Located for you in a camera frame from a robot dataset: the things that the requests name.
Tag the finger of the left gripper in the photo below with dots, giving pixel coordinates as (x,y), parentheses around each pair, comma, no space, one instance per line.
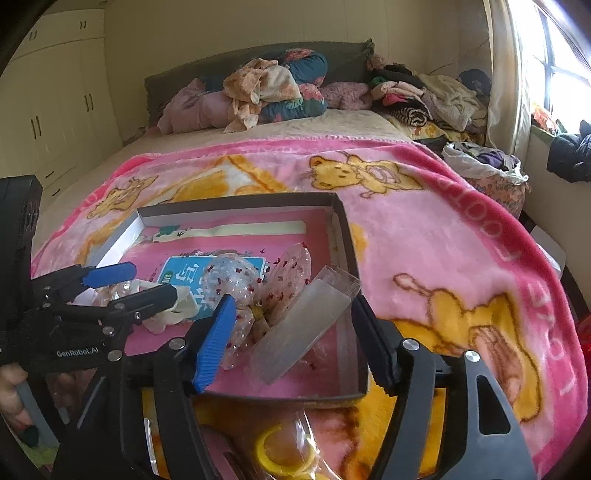
(68,283)
(132,308)

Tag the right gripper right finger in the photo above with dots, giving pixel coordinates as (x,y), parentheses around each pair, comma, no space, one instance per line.
(481,437)

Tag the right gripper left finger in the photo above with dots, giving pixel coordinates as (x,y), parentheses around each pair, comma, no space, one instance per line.
(176,371)

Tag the yellow rings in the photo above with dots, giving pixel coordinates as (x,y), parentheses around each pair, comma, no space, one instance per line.
(286,451)

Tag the person's left hand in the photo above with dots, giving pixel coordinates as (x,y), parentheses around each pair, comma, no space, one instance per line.
(12,408)

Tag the clear butterfly hair clip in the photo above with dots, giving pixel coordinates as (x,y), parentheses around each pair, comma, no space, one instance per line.
(101,296)

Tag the pink book in tray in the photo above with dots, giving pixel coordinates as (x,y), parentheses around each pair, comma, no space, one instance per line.
(264,261)

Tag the white claw hair clip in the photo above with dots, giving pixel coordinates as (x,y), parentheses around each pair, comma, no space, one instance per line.
(184,308)

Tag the polka dot fabric bow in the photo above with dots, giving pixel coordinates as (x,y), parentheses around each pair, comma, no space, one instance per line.
(262,294)

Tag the clear plastic packet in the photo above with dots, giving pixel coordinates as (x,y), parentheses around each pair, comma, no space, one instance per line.
(322,303)

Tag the pink bear fleece blanket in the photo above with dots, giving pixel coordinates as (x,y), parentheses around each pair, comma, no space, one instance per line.
(446,264)

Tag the cream wardrobe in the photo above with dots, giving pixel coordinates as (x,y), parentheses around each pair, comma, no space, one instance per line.
(57,118)

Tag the shallow cardboard box tray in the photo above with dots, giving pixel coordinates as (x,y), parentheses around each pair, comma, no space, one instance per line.
(200,213)

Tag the pink pillow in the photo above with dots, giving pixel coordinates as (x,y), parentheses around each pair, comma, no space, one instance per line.
(194,108)

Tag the orange floral cloth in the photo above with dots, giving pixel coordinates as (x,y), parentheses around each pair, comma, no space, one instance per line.
(256,84)

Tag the laundry basket with clothes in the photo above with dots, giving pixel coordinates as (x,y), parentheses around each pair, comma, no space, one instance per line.
(490,171)

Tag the beige bed sheet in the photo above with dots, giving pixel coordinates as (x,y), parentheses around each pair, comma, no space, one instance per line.
(365,124)

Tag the dark teal floral quilt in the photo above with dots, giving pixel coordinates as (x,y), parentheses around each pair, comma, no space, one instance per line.
(309,69)

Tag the dark clothes on sill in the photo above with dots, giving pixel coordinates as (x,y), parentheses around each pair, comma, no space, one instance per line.
(570,155)

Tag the cream curtain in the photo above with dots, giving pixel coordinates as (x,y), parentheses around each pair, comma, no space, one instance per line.
(509,110)

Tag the pile of clothes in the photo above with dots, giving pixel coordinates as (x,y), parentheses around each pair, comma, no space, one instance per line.
(424,106)

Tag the dark green headboard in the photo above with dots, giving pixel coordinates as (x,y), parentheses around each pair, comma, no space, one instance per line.
(347,62)

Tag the window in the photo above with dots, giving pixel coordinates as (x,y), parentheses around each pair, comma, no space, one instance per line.
(555,63)

